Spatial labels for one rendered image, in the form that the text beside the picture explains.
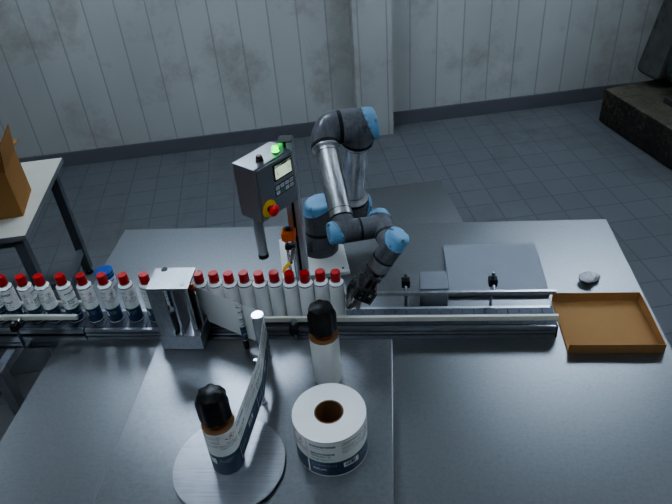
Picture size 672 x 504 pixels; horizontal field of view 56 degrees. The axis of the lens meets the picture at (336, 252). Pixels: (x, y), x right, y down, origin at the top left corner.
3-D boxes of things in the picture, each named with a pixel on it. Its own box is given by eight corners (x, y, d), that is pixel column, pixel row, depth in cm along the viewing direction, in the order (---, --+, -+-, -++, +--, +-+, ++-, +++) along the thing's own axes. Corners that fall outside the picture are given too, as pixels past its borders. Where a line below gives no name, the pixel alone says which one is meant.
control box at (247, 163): (241, 215, 201) (231, 162, 190) (277, 191, 211) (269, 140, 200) (263, 224, 196) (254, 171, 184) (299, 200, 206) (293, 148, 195)
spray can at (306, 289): (304, 324, 217) (298, 278, 205) (301, 315, 221) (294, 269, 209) (318, 321, 218) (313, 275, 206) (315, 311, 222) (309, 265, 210)
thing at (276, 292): (272, 322, 219) (264, 276, 207) (274, 312, 223) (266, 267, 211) (287, 322, 219) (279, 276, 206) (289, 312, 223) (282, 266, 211)
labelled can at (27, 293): (30, 319, 230) (9, 276, 217) (44, 313, 232) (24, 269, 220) (35, 326, 226) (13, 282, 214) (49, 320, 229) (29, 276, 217)
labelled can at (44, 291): (47, 324, 227) (26, 280, 215) (52, 314, 231) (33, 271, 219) (61, 324, 226) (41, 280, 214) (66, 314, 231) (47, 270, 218)
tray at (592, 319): (567, 353, 204) (569, 345, 202) (551, 301, 225) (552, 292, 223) (664, 353, 201) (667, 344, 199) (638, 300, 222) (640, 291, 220)
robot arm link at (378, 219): (356, 208, 204) (365, 231, 196) (390, 204, 206) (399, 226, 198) (356, 226, 210) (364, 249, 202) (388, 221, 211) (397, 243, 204)
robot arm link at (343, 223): (303, 106, 212) (332, 237, 194) (334, 103, 214) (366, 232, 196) (301, 126, 222) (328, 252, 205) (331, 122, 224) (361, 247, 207)
